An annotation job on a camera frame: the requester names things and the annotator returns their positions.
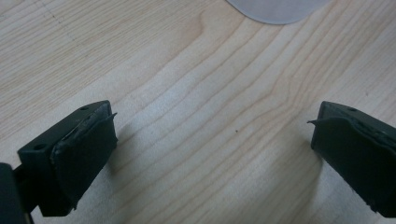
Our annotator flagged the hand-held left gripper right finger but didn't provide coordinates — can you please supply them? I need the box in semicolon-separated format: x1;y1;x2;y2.
307;101;396;218

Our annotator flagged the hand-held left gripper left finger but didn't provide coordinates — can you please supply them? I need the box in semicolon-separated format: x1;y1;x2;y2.
17;100;119;217

